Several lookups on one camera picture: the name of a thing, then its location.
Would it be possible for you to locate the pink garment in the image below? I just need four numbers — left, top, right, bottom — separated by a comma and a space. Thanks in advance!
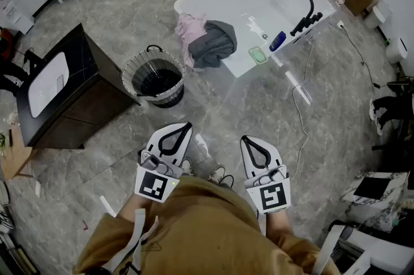
175, 13, 208, 69

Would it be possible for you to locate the black pad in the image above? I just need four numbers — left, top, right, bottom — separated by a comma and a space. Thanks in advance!
353, 177, 393, 201

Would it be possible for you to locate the black cable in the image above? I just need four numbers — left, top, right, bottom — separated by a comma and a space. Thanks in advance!
341, 24, 381, 89

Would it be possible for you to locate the person's brown hoodie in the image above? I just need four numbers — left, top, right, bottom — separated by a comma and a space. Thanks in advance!
72, 175, 341, 275

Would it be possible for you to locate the woven laundry basket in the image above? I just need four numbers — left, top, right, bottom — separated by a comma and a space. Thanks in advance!
122, 45, 186, 109

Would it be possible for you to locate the person's left shoe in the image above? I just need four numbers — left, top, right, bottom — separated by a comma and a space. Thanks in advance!
180, 158, 195, 177

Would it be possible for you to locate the person's right forearm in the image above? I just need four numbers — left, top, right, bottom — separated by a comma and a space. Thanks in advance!
265, 208, 292, 233

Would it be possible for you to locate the person's left forearm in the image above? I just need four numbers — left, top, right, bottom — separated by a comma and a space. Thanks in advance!
123, 194, 153, 223

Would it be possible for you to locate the dark wooden vanity cabinet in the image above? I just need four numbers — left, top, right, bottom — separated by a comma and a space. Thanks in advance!
16, 23, 142, 150

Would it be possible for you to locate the black bathtub faucet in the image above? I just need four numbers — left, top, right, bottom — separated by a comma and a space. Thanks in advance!
290, 0, 323, 38

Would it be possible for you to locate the green soap dish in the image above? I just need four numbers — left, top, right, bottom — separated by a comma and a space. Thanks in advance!
248, 46, 268, 65

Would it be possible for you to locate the person's shoe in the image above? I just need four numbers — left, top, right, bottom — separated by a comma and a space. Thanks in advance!
180, 158, 195, 177
206, 164, 235, 187

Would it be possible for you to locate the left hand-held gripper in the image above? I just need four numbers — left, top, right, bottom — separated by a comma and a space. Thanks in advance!
134, 121, 194, 203

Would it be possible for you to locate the blue bottle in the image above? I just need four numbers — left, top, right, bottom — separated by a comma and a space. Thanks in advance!
268, 30, 287, 52

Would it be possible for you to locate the white sink basin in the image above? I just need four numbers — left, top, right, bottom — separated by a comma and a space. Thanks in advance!
28, 52, 70, 119

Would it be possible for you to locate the person's right shoe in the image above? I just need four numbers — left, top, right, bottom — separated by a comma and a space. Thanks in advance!
206, 164, 235, 187

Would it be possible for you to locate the dark grey garment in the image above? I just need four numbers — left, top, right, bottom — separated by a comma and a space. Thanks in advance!
188, 20, 238, 69

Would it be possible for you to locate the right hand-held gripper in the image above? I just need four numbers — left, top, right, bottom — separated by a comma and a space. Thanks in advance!
239, 135, 292, 214

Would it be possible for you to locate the white flat cable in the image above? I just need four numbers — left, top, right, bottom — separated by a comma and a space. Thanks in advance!
108, 208, 147, 273
311, 224, 347, 275

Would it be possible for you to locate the marble side table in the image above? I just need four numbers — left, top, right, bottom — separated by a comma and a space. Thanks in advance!
340, 170, 410, 233

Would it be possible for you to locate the white round appliance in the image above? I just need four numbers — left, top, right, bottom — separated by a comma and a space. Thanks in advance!
385, 37, 409, 65

